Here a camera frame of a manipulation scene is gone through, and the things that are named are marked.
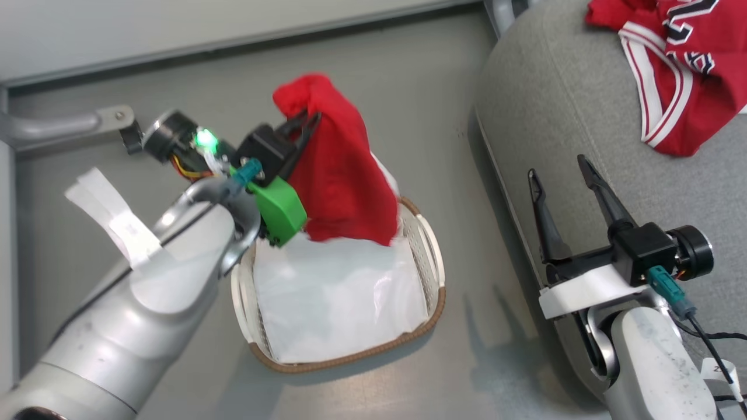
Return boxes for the teal connector of right gripper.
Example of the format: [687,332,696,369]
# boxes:
[647,265,697,320]

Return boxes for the black caster wheel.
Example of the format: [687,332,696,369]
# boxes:
[119,120,145,156]

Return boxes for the grey partition bottom rail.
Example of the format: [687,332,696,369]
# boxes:
[0,0,485,89]

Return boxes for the grey partition post base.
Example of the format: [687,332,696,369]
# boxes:
[483,0,529,37]

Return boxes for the teal connector of left gripper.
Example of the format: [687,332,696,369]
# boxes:
[229,158,264,189]

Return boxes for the plain red garment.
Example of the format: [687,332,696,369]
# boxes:
[273,73,400,247]

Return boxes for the grey partition foot bar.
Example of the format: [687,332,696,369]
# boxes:
[0,105,135,151]

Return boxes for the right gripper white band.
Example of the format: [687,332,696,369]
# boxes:
[528,155,714,320]

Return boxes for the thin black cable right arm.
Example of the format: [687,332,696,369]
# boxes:
[671,309,747,420]

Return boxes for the white basket liner cloth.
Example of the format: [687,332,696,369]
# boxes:
[252,233,430,364]

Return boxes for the white wicker-rimmed laundry basket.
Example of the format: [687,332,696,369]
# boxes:
[230,195,447,375]

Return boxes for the red jersey white stripes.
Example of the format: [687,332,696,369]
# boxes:
[585,0,747,158]

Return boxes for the grey fabric sofa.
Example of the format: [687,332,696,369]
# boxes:
[474,0,747,409]

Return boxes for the teal connector of gripper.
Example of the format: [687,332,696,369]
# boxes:
[229,158,264,189]
[647,265,697,320]

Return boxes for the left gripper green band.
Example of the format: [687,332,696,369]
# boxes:
[142,109,322,247]

